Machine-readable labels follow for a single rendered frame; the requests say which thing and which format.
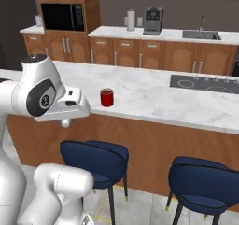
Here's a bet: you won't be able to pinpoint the grey sink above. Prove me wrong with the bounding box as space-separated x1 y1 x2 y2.
182 30 222 41

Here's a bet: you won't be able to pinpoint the grey tap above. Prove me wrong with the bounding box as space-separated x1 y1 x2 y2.
198 14 206 33

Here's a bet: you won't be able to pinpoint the black hob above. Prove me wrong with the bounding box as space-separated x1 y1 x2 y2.
169 74 239 95

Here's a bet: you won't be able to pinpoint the grey coffee machine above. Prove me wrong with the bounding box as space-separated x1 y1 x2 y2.
142 7 165 36

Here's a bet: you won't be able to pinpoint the white paper towel roll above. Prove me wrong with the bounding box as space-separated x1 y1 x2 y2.
126 8 137 33

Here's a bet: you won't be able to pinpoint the wooden dining counter base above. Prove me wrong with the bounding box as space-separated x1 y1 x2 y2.
6 111 239 213

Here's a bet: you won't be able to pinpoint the wooden base cupboards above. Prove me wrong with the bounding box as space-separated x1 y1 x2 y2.
22 31 239 77

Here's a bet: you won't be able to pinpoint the small white jar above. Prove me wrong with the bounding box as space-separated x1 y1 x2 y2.
35 14 43 28

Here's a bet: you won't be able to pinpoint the blue stool with black legs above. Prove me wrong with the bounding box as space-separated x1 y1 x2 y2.
165 156 239 225
59 139 130 225

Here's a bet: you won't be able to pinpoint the red cup of hot chocolate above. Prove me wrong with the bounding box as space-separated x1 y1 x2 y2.
99 87 115 108

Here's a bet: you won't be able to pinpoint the black microwave oven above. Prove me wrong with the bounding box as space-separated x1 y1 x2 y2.
40 3 86 33

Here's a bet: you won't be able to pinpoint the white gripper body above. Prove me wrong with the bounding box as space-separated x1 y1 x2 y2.
33 101 91 123

